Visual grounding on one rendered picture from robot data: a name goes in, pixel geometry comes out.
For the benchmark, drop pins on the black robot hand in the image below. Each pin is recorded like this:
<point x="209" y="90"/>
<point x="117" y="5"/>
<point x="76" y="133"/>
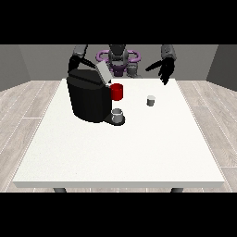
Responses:
<point x="75" y="63"/>
<point x="165" y="70"/>

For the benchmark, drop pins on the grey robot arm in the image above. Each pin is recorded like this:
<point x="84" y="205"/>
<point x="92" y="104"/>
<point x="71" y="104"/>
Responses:
<point x="168" y="51"/>
<point x="80" y="50"/>

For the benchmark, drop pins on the pale grey machine lid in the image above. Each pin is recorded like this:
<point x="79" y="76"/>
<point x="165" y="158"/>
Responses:
<point x="103" y="71"/>

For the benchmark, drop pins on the small grey coffee pod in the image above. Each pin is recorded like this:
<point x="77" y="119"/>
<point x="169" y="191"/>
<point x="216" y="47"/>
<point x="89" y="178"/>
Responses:
<point x="150" y="100"/>

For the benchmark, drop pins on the black coffee machine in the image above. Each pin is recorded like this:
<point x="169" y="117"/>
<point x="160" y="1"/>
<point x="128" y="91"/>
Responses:
<point x="88" y="95"/>

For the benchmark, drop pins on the red pod holder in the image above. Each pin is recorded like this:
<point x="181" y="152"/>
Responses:
<point x="117" y="91"/>

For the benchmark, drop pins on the grey robot trunk purple rings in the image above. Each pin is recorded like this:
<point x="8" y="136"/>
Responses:
<point x="118" y="61"/>

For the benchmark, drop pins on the small grey cup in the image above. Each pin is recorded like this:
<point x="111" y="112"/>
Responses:
<point x="117" y="115"/>

